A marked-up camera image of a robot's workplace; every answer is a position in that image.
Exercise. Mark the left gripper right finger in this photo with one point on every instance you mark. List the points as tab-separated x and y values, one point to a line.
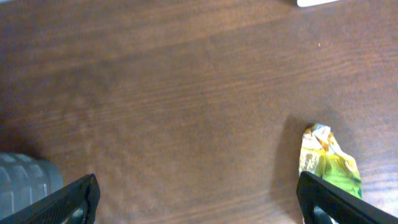
323	202

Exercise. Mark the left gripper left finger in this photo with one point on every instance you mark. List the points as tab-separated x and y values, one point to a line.
74	203

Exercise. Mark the yellow green snack packet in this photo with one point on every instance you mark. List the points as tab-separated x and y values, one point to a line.
321	155

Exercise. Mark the white barcode scanner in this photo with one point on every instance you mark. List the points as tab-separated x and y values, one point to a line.
310	3

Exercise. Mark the grey plastic mesh basket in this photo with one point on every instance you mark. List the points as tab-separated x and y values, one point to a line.
25	180

